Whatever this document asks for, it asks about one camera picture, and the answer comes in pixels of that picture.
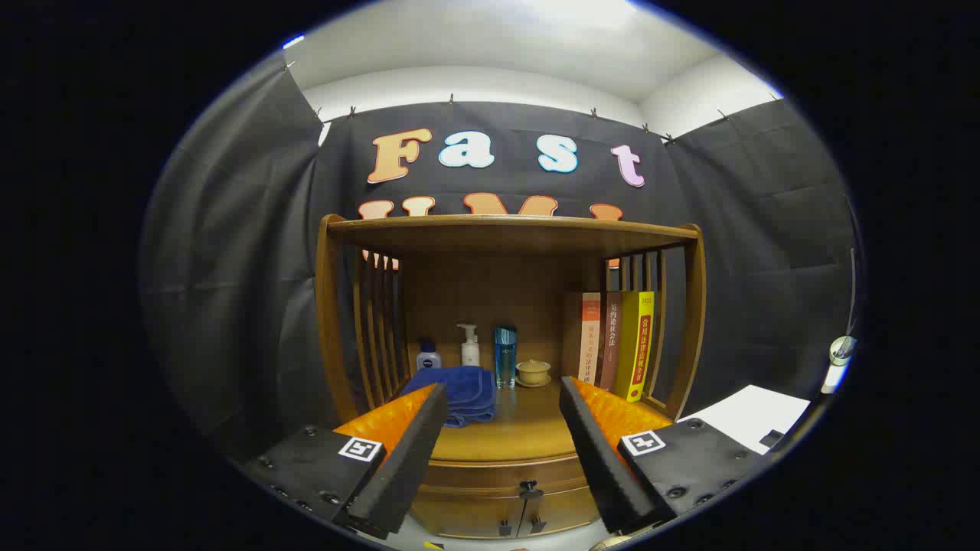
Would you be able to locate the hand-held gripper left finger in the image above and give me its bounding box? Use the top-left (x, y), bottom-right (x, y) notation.
top-left (243, 383), bottom-right (449, 540)

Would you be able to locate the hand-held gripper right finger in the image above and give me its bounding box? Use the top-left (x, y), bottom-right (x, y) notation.
top-left (559, 375), bottom-right (766, 536)

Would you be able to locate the wooden drawer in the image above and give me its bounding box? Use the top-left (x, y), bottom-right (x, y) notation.
top-left (420, 457), bottom-right (599, 506)

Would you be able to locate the wooden countertop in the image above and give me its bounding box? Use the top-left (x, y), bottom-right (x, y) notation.
top-left (337, 375), bottom-right (678, 464)

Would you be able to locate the white side cabinet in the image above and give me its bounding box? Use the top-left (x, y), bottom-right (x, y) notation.
top-left (678, 384), bottom-right (812, 456)

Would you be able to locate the wooden cabinet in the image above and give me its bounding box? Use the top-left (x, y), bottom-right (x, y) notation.
top-left (315, 213), bottom-right (707, 540)

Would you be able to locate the folded blue towel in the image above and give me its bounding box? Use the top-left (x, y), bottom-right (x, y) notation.
top-left (400, 366), bottom-right (498, 429)

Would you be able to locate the beige lidded tea cup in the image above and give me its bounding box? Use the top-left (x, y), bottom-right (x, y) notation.
top-left (514, 359), bottom-right (552, 388)

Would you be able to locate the yellow book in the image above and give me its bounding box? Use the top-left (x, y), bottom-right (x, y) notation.
top-left (614, 290), bottom-right (656, 403)

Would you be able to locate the brown book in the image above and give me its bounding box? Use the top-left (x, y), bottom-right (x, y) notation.
top-left (599, 291), bottom-right (625, 393)

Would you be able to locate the orange-spined book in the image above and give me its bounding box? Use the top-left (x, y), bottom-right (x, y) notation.
top-left (563, 291), bottom-right (603, 386)

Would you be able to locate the white pump bottle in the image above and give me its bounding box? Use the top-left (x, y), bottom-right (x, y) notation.
top-left (457, 323), bottom-right (482, 368)

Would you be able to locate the blue glass bottle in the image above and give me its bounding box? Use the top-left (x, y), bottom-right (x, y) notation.
top-left (494, 324), bottom-right (518, 390)

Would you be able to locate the white device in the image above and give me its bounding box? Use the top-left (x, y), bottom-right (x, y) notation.
top-left (821, 335), bottom-right (858, 396)

